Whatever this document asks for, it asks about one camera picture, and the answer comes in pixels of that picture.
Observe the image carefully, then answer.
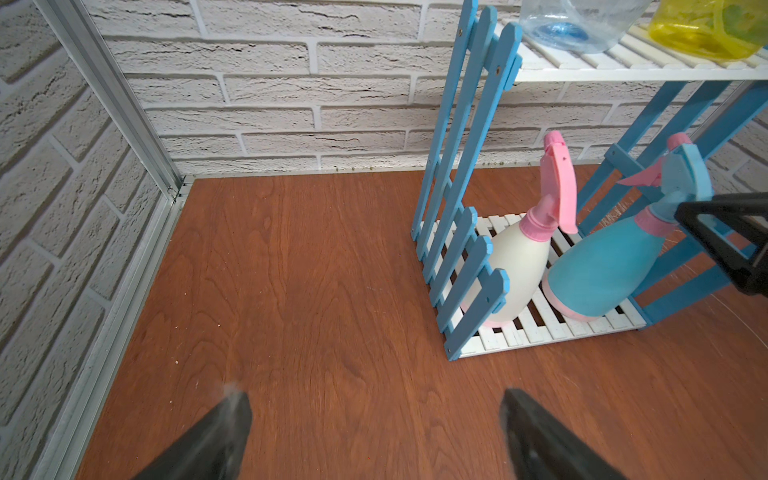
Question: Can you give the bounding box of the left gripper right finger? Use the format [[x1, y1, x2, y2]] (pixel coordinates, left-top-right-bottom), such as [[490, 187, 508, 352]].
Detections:
[[500, 388, 624, 480]]

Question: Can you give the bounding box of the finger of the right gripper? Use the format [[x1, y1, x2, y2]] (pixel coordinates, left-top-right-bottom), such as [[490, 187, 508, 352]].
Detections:
[[675, 193, 767, 297]]

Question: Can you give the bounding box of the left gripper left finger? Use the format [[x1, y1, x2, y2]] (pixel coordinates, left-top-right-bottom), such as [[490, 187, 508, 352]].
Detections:
[[135, 391, 252, 479]]

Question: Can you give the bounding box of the teal pink spray bottle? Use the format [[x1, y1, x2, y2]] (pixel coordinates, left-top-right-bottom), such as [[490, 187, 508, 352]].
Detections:
[[542, 133, 714, 322]]

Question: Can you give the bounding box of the yellow spray bottle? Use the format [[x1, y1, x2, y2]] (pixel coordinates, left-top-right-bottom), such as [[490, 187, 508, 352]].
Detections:
[[648, 0, 767, 61]]

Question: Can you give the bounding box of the white pink spray bottle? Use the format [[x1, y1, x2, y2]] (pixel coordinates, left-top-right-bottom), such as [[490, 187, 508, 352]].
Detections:
[[485, 131, 577, 328]]

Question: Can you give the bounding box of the clear spray bottle blue cap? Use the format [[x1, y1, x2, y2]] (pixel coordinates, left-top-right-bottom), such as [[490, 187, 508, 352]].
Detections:
[[519, 0, 652, 54]]

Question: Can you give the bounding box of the blue white slatted shelf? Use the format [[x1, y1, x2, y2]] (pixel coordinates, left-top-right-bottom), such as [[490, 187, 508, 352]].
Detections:
[[410, 0, 768, 362]]

